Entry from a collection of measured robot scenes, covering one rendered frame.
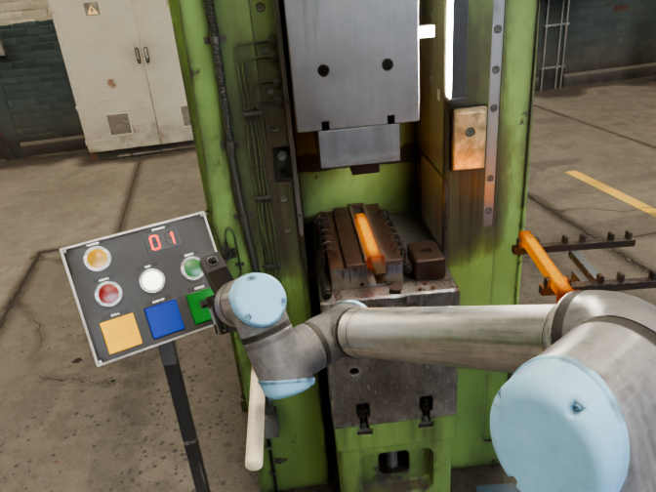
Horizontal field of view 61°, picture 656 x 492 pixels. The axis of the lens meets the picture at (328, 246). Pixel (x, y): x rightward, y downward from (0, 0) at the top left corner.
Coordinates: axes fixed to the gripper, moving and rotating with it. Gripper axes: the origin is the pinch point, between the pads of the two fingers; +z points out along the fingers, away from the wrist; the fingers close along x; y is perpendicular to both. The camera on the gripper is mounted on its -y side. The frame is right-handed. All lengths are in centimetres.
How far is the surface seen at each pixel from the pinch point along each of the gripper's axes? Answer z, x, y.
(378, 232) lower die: 21, 58, -3
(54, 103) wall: 573, 14, -274
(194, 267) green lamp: 10.7, 0.4, -8.6
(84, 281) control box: 11.1, -23.9, -13.0
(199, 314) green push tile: 10.3, -2.0, 2.5
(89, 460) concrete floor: 132, -41, 47
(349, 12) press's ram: -23, 44, -51
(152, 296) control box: 11.1, -10.9, -5.1
